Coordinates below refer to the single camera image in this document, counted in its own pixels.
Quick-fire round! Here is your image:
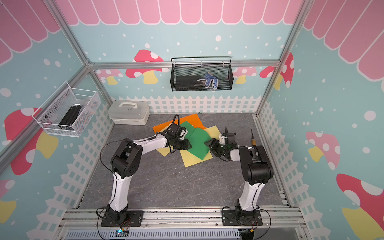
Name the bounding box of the yellow paper sheet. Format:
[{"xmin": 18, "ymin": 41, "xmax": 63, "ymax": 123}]
[
  {"xmin": 157, "ymin": 146, "xmax": 173, "ymax": 157},
  {"xmin": 204, "ymin": 126, "xmax": 221, "ymax": 140},
  {"xmin": 180, "ymin": 150, "xmax": 213, "ymax": 168}
]

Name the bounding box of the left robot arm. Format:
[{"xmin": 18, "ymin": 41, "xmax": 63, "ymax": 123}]
[{"xmin": 105, "ymin": 114, "xmax": 192, "ymax": 227}]

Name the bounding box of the orange paper sheet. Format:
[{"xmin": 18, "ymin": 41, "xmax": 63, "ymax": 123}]
[{"xmin": 153, "ymin": 114, "xmax": 206, "ymax": 133}]

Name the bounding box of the aluminium front rail frame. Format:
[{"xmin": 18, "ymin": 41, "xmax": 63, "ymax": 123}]
[{"xmin": 53, "ymin": 206, "xmax": 311, "ymax": 240}]

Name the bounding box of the green paper sheet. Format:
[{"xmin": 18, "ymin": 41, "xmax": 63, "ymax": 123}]
[
  {"xmin": 181, "ymin": 121, "xmax": 196, "ymax": 139},
  {"xmin": 186, "ymin": 128, "xmax": 212, "ymax": 160}
]

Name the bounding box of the white plastic storage box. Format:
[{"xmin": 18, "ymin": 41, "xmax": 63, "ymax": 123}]
[{"xmin": 108, "ymin": 100, "xmax": 150, "ymax": 126}]

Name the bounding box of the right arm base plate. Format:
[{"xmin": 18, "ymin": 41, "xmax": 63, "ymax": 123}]
[{"xmin": 221, "ymin": 208, "xmax": 263, "ymax": 227}]

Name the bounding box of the yellow paper sheet bottom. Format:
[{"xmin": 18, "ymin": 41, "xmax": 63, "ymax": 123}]
[{"xmin": 180, "ymin": 150, "xmax": 213, "ymax": 168}]

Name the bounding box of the black wire mesh basket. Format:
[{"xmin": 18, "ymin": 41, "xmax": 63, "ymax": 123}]
[{"xmin": 170, "ymin": 56, "xmax": 234, "ymax": 92}]

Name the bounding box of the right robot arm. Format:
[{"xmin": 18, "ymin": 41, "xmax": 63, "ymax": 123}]
[{"xmin": 205, "ymin": 129, "xmax": 274, "ymax": 227}]

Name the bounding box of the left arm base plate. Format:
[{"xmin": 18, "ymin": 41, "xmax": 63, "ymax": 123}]
[{"xmin": 101, "ymin": 209, "xmax": 144, "ymax": 227}]

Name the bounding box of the black item in white basket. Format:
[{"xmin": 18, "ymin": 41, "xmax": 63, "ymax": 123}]
[{"xmin": 58, "ymin": 104, "xmax": 82, "ymax": 131}]

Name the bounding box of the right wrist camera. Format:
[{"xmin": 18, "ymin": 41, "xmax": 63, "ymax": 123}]
[{"xmin": 219, "ymin": 128, "xmax": 237, "ymax": 146}]

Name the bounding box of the small green circuit board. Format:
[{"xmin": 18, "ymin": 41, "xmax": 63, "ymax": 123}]
[{"xmin": 115, "ymin": 229, "xmax": 130, "ymax": 238}]

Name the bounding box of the black box in mesh basket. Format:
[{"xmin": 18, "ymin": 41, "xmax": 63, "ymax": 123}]
[{"xmin": 173, "ymin": 76, "xmax": 203, "ymax": 91}]

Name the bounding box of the white wire basket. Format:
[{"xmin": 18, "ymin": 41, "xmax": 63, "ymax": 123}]
[{"xmin": 32, "ymin": 82, "xmax": 102, "ymax": 138}]

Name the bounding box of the blue white item in basket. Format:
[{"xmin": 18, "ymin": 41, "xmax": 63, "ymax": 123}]
[{"xmin": 196, "ymin": 72, "xmax": 219, "ymax": 90}]

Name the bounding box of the screwdriver with wooden handle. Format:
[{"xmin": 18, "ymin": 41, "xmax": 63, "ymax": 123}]
[{"xmin": 251, "ymin": 130, "xmax": 256, "ymax": 146}]

